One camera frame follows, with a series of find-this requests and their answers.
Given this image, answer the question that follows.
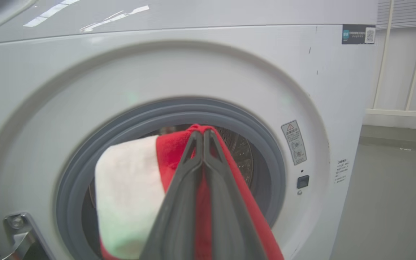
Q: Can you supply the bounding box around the grey rubber door gasket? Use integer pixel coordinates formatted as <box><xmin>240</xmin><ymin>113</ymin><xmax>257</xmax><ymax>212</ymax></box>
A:
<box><xmin>55</xmin><ymin>97</ymin><xmax>286</xmax><ymax>260</ymax></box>

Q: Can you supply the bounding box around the red and white garment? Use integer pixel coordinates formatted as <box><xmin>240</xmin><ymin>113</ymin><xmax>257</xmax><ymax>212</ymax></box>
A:
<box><xmin>95</xmin><ymin>124</ymin><xmax>285</xmax><ymax>260</ymax></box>

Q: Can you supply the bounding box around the white metal rack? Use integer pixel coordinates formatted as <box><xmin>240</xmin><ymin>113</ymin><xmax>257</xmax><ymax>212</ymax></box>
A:
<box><xmin>365</xmin><ymin>0</ymin><xmax>416</xmax><ymax>138</ymax></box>

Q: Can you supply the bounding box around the steel washing machine drum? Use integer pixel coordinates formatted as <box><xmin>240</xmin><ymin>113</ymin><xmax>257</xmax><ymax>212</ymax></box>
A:
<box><xmin>159</xmin><ymin>125</ymin><xmax>255</xmax><ymax>190</ymax></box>

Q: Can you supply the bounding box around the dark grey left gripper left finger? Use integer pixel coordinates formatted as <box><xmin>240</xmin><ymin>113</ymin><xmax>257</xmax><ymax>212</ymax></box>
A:
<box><xmin>139</xmin><ymin>130</ymin><xmax>204</xmax><ymax>260</ymax></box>

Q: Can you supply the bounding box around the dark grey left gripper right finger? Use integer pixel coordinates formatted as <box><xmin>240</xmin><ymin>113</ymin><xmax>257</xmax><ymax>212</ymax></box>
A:
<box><xmin>203</xmin><ymin>129</ymin><xmax>268</xmax><ymax>260</ymax></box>

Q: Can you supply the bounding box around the white front-load washing machine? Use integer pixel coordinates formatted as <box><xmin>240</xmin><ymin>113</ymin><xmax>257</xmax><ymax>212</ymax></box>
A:
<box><xmin>0</xmin><ymin>0</ymin><xmax>379</xmax><ymax>260</ymax></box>

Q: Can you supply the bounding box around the grey warning sticker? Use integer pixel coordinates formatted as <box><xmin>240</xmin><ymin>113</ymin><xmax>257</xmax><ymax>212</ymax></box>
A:
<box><xmin>281</xmin><ymin>120</ymin><xmax>307</xmax><ymax>166</ymax></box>

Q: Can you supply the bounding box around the white text sticker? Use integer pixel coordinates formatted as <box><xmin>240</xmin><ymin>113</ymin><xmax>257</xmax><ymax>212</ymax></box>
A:
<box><xmin>334</xmin><ymin>158</ymin><xmax>349</xmax><ymax>184</ymax></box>

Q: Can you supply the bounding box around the metal door hinge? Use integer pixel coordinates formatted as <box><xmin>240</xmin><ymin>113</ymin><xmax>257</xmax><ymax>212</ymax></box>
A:
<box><xmin>0</xmin><ymin>212</ymin><xmax>55</xmax><ymax>260</ymax></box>

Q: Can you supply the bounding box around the dark energy label sticker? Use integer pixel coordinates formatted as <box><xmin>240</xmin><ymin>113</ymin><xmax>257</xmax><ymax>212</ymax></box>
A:
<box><xmin>342</xmin><ymin>24</ymin><xmax>376</xmax><ymax>45</ymax></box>

